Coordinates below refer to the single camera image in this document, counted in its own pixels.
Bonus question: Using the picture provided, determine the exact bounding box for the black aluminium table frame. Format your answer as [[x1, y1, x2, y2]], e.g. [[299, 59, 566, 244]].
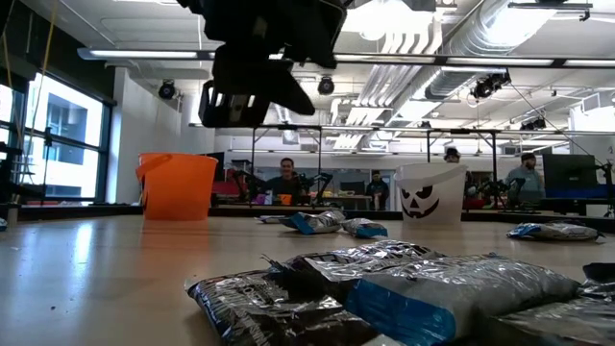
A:
[[0, 204, 615, 226]]

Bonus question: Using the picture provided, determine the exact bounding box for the silver air duct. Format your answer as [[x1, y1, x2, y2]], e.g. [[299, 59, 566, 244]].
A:
[[425, 0, 558, 100]]

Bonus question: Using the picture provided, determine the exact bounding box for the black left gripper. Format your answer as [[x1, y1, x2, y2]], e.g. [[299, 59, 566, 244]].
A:
[[177, 0, 348, 116]]

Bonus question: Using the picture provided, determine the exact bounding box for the black monitor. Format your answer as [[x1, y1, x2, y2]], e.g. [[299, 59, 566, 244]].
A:
[[542, 153, 599, 189], [206, 151, 227, 184]]

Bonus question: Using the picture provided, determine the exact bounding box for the long linear ceiling light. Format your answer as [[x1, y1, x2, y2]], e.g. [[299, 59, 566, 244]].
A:
[[76, 47, 615, 68]]

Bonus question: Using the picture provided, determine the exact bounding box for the orange plastic bucket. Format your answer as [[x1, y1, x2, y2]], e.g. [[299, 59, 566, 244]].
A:
[[135, 152, 219, 222]]

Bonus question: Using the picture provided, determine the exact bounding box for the white jack-o-lantern bucket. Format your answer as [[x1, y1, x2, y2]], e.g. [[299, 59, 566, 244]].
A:
[[393, 161, 469, 226]]

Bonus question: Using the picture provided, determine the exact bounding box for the dark brown chocolate bar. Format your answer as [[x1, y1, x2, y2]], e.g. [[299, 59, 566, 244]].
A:
[[480, 283, 615, 346], [261, 239, 446, 309], [185, 271, 381, 346]]

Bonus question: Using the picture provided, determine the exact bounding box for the yellow cable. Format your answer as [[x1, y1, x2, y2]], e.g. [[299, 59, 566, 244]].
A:
[[0, 0, 57, 145]]

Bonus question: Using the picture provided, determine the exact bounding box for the large window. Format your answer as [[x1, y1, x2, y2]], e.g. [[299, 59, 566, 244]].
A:
[[0, 71, 114, 206]]

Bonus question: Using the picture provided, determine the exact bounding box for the black background rig frame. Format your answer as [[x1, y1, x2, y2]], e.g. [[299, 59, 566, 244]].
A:
[[249, 123, 323, 208], [425, 127, 502, 203]]

